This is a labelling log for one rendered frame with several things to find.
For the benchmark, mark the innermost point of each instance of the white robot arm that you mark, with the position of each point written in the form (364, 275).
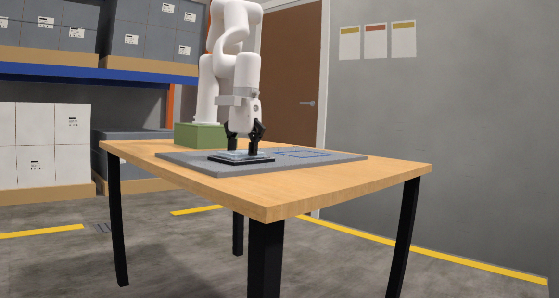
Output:
(224, 40)

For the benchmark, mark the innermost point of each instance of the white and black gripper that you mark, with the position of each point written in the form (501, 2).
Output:
(245, 119)

